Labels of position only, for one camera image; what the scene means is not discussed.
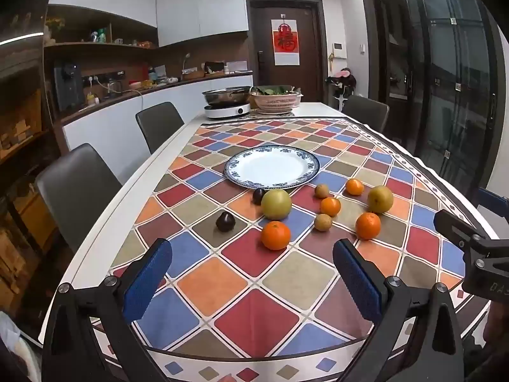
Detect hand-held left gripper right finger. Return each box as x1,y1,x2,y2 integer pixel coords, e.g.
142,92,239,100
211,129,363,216
332,239,466,382

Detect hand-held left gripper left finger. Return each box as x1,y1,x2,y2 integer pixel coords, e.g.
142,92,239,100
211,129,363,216
42,238,173,382

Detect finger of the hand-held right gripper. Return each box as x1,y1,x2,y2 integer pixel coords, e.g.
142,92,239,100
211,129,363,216
433,209,498,256
476,186,509,219

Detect large orange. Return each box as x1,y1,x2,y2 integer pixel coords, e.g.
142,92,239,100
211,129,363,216
261,221,292,251
355,212,381,240

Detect large yellow-green pear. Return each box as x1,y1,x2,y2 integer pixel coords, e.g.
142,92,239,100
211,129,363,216
260,189,293,221

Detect blue rimmed white plate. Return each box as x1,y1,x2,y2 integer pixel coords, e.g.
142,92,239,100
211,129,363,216
224,145,321,190

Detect colourful chequered tablecloth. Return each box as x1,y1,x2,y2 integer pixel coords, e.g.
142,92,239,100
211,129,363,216
85,117,499,382

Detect grey dining chair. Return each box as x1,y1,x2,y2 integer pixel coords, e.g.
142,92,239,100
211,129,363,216
35,143,123,253
342,95,390,133
136,102,185,155

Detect dark framed glass sliding door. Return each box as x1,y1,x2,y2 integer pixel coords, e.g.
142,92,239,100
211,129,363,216
360,0,506,195

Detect white induction cooker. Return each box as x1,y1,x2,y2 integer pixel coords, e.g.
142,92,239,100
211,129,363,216
204,103,252,119

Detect pink and black bundle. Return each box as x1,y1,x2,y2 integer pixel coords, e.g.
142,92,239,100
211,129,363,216
326,67,356,108

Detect pink plastic basket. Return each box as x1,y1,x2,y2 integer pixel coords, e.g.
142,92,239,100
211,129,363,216
250,91,303,113

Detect steel pan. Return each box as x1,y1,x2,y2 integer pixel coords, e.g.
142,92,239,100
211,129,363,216
202,87,253,106

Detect black countertop appliance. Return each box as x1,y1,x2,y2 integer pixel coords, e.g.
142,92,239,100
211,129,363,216
53,61,86,113

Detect green leafy vegetables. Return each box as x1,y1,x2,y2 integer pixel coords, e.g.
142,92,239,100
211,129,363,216
250,85,297,96

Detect dark brown door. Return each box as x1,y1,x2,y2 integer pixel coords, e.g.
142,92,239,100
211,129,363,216
246,0,329,106

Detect red and white door poster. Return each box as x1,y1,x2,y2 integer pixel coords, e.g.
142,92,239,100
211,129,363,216
271,18,300,65

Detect wooden wall shelf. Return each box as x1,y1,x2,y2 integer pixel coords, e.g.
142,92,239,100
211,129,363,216
43,5,160,50

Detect white wall cabinets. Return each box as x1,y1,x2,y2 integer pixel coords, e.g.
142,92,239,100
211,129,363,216
48,0,249,48

